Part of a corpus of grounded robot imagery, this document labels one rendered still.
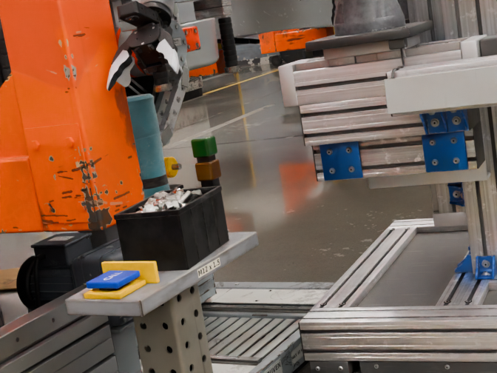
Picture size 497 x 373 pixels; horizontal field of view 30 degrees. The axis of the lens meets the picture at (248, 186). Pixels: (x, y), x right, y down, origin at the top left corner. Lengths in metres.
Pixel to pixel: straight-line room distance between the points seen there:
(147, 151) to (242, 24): 2.73
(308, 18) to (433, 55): 2.99
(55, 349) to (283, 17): 3.27
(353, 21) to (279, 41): 6.52
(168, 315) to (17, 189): 0.46
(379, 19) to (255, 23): 3.03
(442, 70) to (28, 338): 0.94
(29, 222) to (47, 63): 0.35
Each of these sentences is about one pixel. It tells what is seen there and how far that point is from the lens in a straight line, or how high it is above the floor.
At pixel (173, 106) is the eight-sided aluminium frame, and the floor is 0.68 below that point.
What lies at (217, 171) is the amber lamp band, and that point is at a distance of 1.94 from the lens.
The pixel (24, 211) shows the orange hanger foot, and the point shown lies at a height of 0.57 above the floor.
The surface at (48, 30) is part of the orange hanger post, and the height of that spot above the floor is 0.92.
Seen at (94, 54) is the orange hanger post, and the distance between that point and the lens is 1.89.
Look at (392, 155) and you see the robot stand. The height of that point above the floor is 0.55.
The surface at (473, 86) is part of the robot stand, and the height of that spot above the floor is 0.70.
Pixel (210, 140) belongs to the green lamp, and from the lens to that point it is 1.92.
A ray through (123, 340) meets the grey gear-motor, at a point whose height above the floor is 0.18.
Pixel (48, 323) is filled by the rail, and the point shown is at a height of 0.37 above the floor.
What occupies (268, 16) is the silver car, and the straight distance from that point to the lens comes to 4.92.
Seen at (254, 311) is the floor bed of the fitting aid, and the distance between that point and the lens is 2.67.
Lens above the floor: 0.89
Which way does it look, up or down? 10 degrees down
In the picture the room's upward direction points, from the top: 9 degrees counter-clockwise
